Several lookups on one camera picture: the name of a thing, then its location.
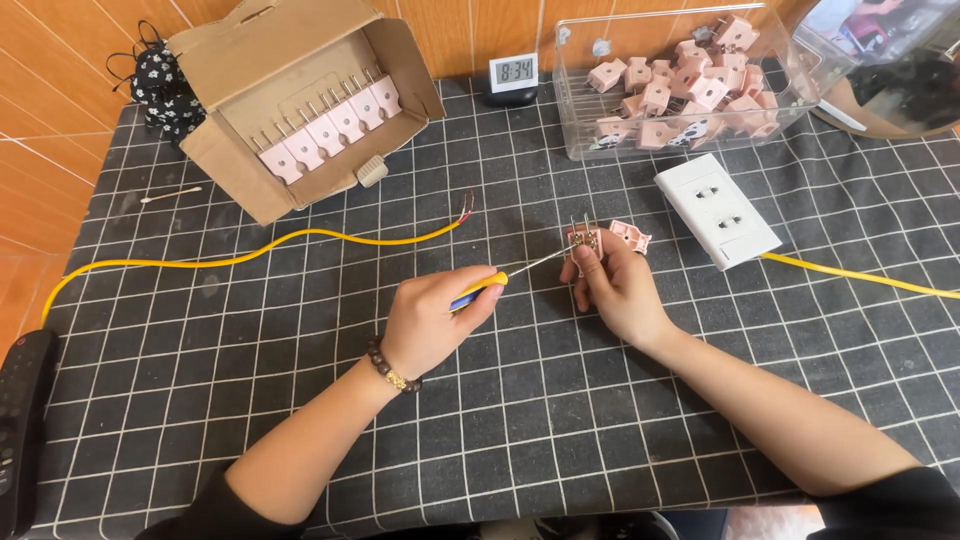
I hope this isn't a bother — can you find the person's right hand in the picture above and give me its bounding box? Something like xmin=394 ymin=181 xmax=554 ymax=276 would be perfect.
xmin=558 ymin=227 xmax=681 ymax=354

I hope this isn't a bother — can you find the person's left hand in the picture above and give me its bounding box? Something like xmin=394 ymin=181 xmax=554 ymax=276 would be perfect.
xmin=381 ymin=264 xmax=507 ymax=381

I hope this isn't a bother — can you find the pink plug base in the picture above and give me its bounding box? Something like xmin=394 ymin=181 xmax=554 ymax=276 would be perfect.
xmin=567 ymin=213 xmax=603 ymax=264

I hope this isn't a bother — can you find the yellow blue handled screwdriver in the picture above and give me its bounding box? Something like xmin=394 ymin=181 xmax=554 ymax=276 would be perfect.
xmin=448 ymin=241 xmax=594 ymax=313

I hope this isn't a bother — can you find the pink plug cover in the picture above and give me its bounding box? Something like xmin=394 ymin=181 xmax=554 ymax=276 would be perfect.
xmin=607 ymin=219 xmax=653 ymax=257

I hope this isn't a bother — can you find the black white grid table mat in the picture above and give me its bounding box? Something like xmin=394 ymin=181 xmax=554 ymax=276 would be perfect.
xmin=28 ymin=73 xmax=960 ymax=540

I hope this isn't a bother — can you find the beige plug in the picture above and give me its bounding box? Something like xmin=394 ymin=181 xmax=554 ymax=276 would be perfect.
xmin=355 ymin=155 xmax=390 ymax=189

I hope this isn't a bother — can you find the clear plastic container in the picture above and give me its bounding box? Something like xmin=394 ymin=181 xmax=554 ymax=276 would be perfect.
xmin=552 ymin=3 xmax=820 ymax=162

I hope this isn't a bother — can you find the heap of pink plugs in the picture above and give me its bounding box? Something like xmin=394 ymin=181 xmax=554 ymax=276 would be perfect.
xmin=585 ymin=15 xmax=783 ymax=151

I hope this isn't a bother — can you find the row of pink plugs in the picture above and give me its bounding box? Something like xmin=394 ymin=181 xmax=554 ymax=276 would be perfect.
xmin=251 ymin=68 xmax=404 ymax=186

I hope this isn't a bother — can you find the black oval case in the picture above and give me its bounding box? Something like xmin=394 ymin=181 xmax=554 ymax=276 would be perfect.
xmin=482 ymin=85 xmax=540 ymax=108

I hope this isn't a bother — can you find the white digital clock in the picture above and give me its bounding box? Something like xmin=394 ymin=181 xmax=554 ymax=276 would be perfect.
xmin=489 ymin=52 xmax=540 ymax=95

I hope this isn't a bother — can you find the cotton swab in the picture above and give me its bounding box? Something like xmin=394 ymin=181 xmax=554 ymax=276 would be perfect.
xmin=140 ymin=186 xmax=204 ymax=205

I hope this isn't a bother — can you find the brown cardboard box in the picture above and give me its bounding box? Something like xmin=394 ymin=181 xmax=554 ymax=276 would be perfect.
xmin=165 ymin=0 xmax=447 ymax=227

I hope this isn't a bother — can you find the round mirror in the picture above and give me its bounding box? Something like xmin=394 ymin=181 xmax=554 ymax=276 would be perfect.
xmin=791 ymin=0 xmax=960 ymax=141

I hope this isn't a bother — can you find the black floral fabric scrunchie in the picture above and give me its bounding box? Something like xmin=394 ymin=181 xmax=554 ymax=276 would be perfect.
xmin=105 ymin=20 xmax=208 ymax=148

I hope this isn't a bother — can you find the black remote control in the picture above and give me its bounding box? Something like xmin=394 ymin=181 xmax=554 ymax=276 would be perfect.
xmin=0 ymin=328 xmax=60 ymax=540

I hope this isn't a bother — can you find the brown bead bracelet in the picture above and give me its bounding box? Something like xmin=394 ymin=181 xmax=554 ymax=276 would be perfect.
xmin=365 ymin=335 xmax=424 ymax=396

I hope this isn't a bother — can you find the white double wall socket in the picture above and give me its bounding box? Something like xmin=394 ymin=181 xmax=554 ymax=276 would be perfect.
xmin=653 ymin=153 xmax=783 ymax=272

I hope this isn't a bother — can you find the yellow electric cable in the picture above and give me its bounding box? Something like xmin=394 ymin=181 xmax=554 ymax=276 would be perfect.
xmin=759 ymin=252 xmax=960 ymax=300
xmin=41 ymin=189 xmax=476 ymax=328

